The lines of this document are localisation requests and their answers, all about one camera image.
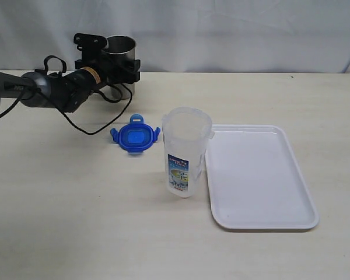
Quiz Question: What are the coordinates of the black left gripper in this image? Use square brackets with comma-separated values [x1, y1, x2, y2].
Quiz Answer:
[73, 33, 141, 90]

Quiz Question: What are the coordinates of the stainless steel cup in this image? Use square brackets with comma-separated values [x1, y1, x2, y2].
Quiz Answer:
[104, 35, 137, 100]

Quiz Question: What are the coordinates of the blue plastic lid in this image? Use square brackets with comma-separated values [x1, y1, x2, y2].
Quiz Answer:
[110, 114, 161, 153]

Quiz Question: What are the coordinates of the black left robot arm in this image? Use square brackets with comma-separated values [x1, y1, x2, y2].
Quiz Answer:
[0, 33, 141, 113]

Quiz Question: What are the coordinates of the clear plastic container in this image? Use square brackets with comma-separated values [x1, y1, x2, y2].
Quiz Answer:
[162, 107, 214, 198]

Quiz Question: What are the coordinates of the white backdrop cloth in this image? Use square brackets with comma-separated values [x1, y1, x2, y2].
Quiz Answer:
[0, 1, 350, 74]

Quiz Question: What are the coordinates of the white plastic tray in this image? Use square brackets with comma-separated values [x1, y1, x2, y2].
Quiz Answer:
[205, 124, 320, 231]

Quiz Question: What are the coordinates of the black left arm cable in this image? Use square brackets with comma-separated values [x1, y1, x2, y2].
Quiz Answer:
[0, 55, 134, 135]

